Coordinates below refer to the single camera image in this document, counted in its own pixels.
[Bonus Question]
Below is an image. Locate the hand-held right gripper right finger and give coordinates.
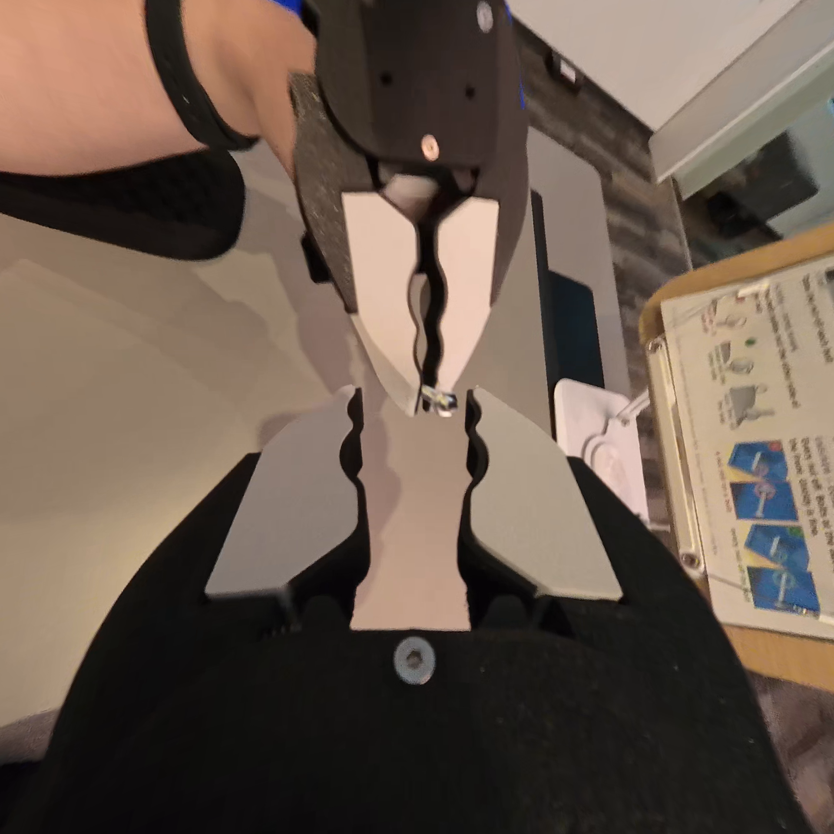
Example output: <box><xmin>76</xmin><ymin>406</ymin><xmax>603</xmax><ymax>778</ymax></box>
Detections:
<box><xmin>458</xmin><ymin>387</ymin><xmax>624</xmax><ymax>629</ymax></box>

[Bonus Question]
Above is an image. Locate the person's left forearm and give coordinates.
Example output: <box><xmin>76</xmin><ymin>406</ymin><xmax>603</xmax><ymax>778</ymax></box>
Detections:
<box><xmin>0</xmin><ymin>0</ymin><xmax>216</xmax><ymax>178</ymax></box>

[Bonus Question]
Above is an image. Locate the grey desk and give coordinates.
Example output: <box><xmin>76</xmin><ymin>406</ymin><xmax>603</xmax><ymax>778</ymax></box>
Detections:
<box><xmin>0</xmin><ymin>124</ymin><xmax>633</xmax><ymax>731</ymax></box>

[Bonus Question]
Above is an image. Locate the black wristband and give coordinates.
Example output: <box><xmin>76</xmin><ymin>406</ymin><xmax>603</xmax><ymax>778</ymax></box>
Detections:
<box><xmin>145</xmin><ymin>0</ymin><xmax>261</xmax><ymax>152</ymax></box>

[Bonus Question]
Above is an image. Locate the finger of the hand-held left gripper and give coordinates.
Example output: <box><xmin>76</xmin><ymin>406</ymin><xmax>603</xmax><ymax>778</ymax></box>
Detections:
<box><xmin>341</xmin><ymin>191</ymin><xmax>426</xmax><ymax>417</ymax></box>
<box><xmin>432</xmin><ymin>197</ymin><xmax>501</xmax><ymax>405</ymax></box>

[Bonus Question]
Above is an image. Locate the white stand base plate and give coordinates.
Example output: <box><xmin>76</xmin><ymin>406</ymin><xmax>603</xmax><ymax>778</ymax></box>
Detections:
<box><xmin>554</xmin><ymin>378</ymin><xmax>652</xmax><ymax>529</ymax></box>

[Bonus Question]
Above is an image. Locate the light wooden board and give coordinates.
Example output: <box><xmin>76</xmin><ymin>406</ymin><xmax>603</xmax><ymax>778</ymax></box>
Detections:
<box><xmin>639</xmin><ymin>222</ymin><xmax>834</xmax><ymax>695</ymax></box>

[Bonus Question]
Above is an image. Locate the person's left hand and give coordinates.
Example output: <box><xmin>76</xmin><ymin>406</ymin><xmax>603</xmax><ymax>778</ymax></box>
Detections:
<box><xmin>181</xmin><ymin>0</ymin><xmax>318</xmax><ymax>178</ymax></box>

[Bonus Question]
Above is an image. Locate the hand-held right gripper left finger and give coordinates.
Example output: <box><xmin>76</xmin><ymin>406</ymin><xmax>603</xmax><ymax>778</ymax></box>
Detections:
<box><xmin>205</xmin><ymin>386</ymin><xmax>372</xmax><ymax>630</ymax></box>

